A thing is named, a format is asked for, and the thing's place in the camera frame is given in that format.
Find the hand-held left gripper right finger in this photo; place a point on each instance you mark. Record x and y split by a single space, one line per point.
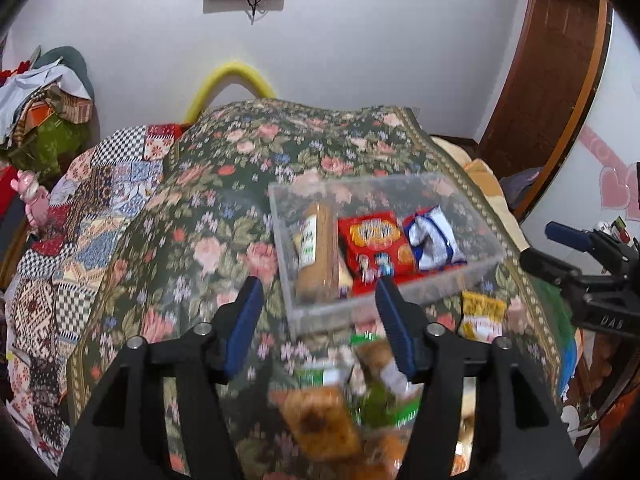
396 330

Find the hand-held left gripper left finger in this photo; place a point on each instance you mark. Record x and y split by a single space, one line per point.
244 327

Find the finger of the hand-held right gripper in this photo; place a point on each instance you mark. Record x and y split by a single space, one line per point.
545 265
567 236

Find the blue and white snack packet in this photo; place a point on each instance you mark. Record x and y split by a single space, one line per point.
434 240

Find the brown biscuit roll packet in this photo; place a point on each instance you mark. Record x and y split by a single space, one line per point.
316 252

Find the pile of clothes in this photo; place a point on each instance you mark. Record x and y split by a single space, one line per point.
42 110

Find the small orange snack packet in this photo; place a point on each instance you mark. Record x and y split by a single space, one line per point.
382 457

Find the pink plush toy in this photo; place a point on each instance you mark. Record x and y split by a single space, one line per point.
34 197

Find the floral blanket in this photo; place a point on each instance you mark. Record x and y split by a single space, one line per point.
210 220

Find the yellow and white snack packet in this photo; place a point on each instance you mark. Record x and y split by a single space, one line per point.
481 317

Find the white and green snack packet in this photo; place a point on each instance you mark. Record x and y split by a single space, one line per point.
322 376

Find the patchwork quilt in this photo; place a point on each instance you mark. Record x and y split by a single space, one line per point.
75 240

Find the orange pillow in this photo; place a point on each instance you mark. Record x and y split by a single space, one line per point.
487 180

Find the yellow foam tube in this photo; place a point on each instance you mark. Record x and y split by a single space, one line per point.
225 87

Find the clear plastic box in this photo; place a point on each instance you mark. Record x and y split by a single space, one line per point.
385 245

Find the wooden door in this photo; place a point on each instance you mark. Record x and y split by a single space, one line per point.
542 70

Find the pink heart wall decals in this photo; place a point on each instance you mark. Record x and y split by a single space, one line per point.
612 180

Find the orange cookie packet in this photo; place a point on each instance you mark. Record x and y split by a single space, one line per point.
320 417

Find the red cartoon snack box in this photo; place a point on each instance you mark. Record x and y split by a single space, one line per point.
376 250

